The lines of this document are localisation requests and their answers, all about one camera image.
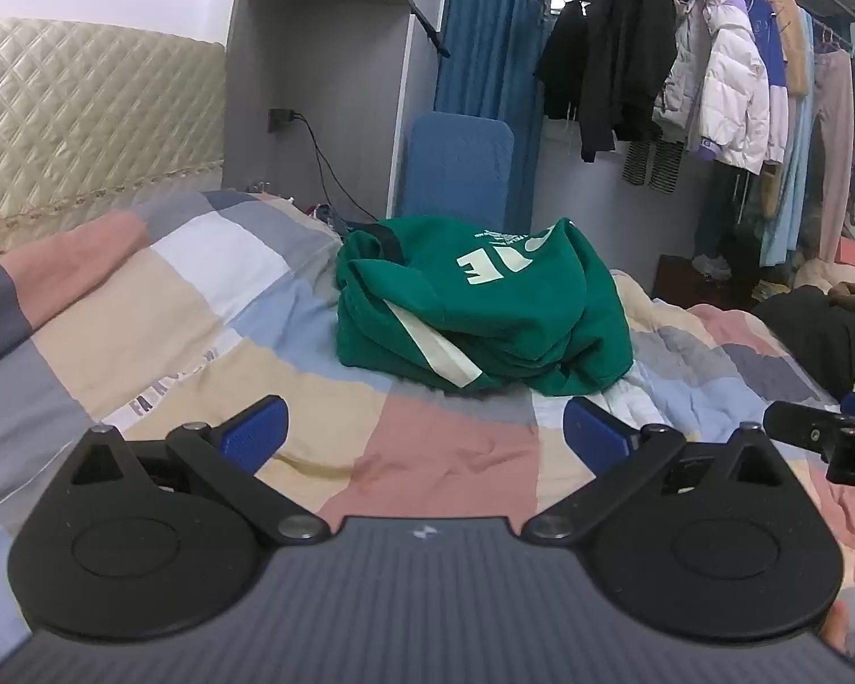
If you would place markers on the green hoodie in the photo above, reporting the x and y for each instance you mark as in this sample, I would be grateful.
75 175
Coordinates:
513 313

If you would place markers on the blue curtain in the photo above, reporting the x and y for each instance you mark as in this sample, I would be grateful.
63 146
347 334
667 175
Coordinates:
484 50

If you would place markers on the blue padded board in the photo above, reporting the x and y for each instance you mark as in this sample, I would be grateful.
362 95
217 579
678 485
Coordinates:
459 171

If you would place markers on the striped garment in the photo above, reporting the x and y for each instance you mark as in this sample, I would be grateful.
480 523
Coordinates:
655 164

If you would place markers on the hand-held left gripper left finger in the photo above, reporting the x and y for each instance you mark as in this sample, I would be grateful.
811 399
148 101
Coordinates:
255 436

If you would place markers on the black cloth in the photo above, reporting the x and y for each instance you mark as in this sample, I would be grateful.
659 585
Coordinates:
812 335

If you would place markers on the cream quilted headboard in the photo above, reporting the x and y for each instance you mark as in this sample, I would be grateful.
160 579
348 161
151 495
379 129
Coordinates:
78 107

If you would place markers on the light blue garment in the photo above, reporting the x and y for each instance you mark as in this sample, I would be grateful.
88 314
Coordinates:
787 185

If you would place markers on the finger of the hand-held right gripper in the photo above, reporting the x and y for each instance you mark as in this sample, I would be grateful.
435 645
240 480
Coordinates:
801 424

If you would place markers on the patchwork blanket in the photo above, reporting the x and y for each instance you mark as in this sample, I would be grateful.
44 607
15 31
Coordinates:
185 313

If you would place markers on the pile of small bedside things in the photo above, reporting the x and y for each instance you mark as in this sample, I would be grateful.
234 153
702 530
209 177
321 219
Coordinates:
324 214

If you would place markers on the white cloth bundle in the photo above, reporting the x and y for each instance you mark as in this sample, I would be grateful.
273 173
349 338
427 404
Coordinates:
712 265

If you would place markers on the short black jacket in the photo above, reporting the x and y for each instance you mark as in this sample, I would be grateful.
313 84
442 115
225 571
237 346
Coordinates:
563 57

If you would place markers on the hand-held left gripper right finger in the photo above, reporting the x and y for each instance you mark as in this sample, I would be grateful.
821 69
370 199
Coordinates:
595 436

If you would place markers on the pink trousers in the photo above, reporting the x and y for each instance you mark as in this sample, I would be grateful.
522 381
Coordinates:
833 142

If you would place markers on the beige coat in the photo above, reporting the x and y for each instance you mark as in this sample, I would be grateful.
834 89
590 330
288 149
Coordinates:
794 35

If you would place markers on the white puffer jacket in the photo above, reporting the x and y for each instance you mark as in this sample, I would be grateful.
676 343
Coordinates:
730 85

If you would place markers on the black wall socket charger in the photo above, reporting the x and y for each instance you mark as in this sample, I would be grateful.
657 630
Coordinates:
280 120

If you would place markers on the royal blue garment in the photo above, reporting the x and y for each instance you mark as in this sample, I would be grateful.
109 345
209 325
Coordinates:
773 50

